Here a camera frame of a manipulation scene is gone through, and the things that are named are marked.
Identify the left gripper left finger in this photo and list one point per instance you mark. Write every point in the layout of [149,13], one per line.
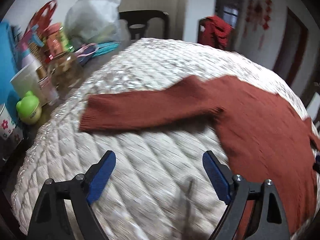
[49,219]

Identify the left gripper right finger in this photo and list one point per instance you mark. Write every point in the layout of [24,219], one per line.
[267,219]

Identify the rust red knitted sweater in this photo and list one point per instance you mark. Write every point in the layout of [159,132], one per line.
[260,132]

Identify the floral paper cup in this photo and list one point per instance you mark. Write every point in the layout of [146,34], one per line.
[7,123]

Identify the white quilted bedspread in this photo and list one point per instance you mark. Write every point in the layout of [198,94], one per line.
[159,183]

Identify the green frog bottle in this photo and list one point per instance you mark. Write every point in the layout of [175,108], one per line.
[29,108]

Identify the glass jar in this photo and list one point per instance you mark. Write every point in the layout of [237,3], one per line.
[65,71]

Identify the blue bag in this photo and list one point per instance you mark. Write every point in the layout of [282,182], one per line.
[8,69]

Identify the pink bottle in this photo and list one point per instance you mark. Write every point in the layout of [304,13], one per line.
[54,39]

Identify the teal comb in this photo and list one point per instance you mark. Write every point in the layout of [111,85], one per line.
[104,48]

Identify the red garment on chair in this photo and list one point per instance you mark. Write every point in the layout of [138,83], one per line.
[214,32]

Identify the red gift bag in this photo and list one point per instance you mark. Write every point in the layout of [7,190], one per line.
[43,17]

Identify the white plastic bag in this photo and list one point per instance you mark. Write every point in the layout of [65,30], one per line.
[93,21]

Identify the black chair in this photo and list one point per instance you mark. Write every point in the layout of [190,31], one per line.
[138,22]

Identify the red wall decoration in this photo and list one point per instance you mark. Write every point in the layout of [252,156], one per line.
[258,13]

